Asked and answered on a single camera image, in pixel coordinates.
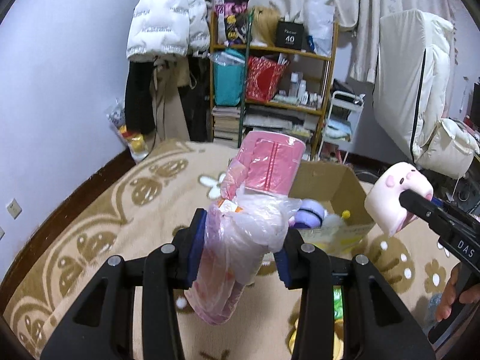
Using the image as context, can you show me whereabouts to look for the dark hanging clothes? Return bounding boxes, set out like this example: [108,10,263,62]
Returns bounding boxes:
[178,54,213,143]

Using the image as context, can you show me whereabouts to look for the white folded mattress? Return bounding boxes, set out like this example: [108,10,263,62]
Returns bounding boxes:
[373,8,456,162]

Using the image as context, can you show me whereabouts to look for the blonde wig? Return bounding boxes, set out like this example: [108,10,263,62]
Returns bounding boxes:
[250,5,280,47]

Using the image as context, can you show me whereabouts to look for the pile of papers and magazines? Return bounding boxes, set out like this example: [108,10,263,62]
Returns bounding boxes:
[242,105,319,143]

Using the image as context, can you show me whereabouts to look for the white trolley cart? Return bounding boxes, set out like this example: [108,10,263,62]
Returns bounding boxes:
[319,91,365,164]

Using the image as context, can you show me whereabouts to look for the black box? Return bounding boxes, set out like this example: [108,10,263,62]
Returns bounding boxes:
[275,20,308,51]

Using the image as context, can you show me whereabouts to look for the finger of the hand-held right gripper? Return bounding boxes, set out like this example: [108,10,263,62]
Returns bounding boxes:
[398,190,452,235]
[430,194,471,220]

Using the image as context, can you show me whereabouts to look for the yellow plush toy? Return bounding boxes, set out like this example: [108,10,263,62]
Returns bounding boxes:
[287,317,346,360]

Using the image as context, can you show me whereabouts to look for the teal bag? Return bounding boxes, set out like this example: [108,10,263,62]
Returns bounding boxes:
[213,49,246,107]

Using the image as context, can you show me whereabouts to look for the green pole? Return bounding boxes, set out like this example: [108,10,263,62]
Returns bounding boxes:
[237,11,256,149]

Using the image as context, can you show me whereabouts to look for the cartoon print bag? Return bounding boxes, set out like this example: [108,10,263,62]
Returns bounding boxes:
[214,0,250,46]

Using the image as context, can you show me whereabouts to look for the person's right hand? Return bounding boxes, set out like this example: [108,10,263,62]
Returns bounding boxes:
[436,263,480,322]

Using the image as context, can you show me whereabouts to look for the stack of books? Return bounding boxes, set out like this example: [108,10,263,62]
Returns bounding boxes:
[212,106,242,144]

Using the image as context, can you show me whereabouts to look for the red patterned bag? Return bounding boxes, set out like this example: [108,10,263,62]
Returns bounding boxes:
[245,56,287,103]

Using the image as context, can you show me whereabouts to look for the cardboard box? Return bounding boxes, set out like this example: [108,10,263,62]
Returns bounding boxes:
[262,160,376,267]

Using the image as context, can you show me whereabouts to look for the white puffer jacket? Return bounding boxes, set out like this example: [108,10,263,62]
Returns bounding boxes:
[125,0,211,62]

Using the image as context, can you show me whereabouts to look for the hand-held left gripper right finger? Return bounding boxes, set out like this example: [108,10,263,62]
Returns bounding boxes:
[274,229,437,360]

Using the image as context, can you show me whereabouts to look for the pink pig plush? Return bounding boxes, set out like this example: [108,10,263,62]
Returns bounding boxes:
[364,161,434,238]

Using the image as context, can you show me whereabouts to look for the cluster of cosmetic bottles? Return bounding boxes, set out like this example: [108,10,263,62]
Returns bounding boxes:
[275,72,324,106]

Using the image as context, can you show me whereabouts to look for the pink bag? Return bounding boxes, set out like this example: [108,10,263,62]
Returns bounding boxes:
[185,131,306,325]

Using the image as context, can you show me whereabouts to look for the green packet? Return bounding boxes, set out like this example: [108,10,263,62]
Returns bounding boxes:
[333,285,346,323]

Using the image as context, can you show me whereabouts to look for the purple hair plush doll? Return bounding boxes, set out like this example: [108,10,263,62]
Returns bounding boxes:
[290,199,327,229]

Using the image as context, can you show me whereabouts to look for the beige hanging trousers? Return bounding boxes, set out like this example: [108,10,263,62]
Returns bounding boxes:
[150,58,190,147]

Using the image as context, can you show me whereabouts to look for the black hanging garment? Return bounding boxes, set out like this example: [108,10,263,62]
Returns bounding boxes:
[125,60,157,136]

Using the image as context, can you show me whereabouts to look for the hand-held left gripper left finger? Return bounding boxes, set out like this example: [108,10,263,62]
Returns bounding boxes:
[39,207,209,360]

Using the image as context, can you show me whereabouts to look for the wooden shelf rack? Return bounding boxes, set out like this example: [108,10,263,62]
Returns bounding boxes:
[208,7,340,162]

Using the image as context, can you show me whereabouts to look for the plastic bag of toys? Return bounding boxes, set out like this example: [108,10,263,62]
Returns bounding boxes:
[106,99,151,164]

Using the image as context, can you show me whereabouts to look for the cream puffer jacket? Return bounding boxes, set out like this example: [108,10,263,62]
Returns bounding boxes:
[416,118,479,179]

